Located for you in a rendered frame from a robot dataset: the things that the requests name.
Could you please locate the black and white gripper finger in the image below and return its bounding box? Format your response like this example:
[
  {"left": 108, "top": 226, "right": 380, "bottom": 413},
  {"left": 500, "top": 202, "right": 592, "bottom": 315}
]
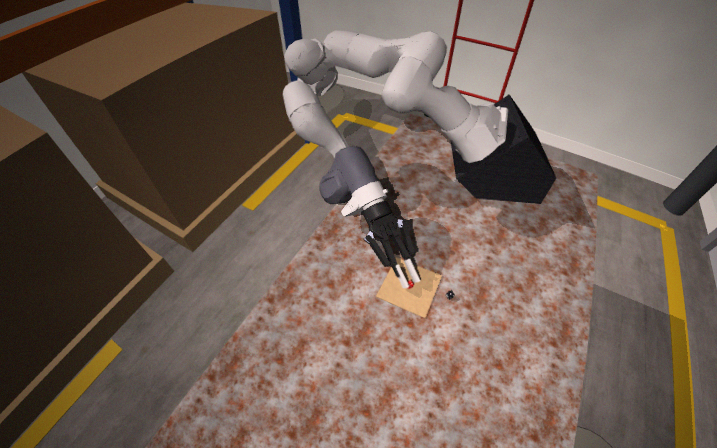
[
  {"left": 388, "top": 219, "right": 420, "bottom": 283},
  {"left": 364, "top": 225, "right": 409, "bottom": 288}
]

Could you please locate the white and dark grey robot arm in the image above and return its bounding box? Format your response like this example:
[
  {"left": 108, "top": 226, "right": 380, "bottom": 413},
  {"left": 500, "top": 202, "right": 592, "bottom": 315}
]
[{"left": 283, "top": 30, "right": 508, "bottom": 216}]

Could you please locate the tan square mat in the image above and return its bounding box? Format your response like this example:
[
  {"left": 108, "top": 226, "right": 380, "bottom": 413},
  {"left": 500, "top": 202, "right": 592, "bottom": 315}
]
[{"left": 376, "top": 257, "right": 442, "bottom": 318}]

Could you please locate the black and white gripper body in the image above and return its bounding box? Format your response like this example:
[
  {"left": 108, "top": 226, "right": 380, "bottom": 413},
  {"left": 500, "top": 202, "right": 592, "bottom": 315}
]
[{"left": 363, "top": 201, "right": 398, "bottom": 239}]

